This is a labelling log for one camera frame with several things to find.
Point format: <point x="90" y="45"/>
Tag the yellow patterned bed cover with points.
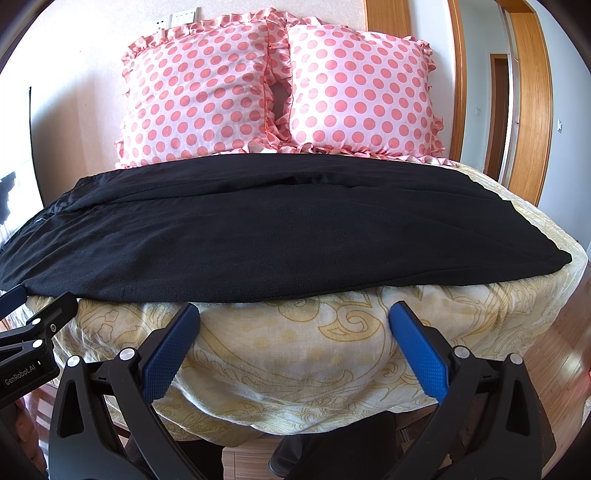
<point x="316" y="363"/>

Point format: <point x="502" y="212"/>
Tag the black pants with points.
<point x="264" y="227"/>

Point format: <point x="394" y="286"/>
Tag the wooden door frame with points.
<point x="535" y="98"/>

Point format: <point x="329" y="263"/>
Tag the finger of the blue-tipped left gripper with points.
<point x="11" y="300"/>

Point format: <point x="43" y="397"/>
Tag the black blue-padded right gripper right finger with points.
<point x="489" y="422"/>

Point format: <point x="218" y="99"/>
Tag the left pink polka-dot pillow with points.
<point x="204" y="88"/>

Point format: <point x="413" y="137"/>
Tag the white wall socket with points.
<point x="169" y="20"/>

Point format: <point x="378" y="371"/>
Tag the pink polka-dot pillow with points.
<point x="204" y="88"/>
<point x="353" y="92"/>

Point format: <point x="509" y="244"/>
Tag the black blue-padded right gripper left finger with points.
<point x="83" y="442"/>

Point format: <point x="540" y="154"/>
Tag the wooden headboard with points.
<point x="392" y="17"/>

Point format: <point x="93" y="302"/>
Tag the right pink polka-dot pillow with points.
<point x="353" y="92"/>

